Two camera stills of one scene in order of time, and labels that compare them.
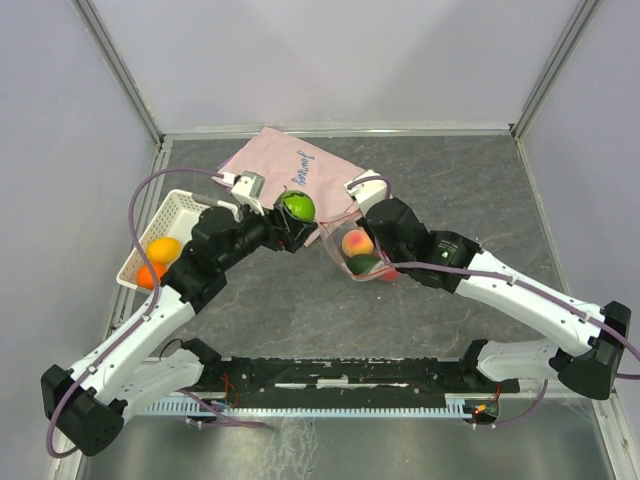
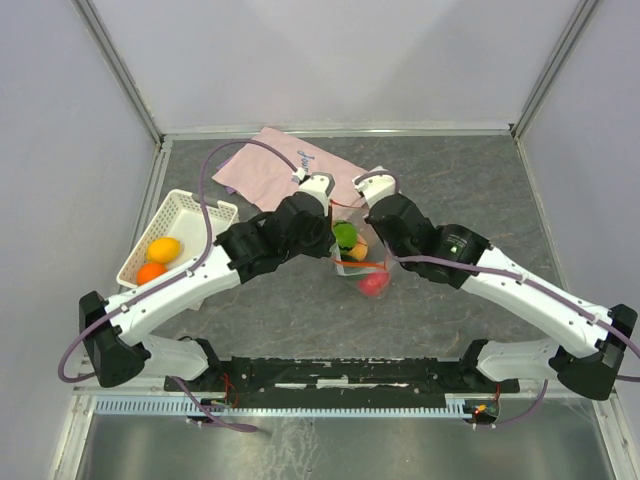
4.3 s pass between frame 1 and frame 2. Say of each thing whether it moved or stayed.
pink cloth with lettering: stayed
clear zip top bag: moved
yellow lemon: stayed
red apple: moved
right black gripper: stayed
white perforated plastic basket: stayed
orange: stayed
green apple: moved
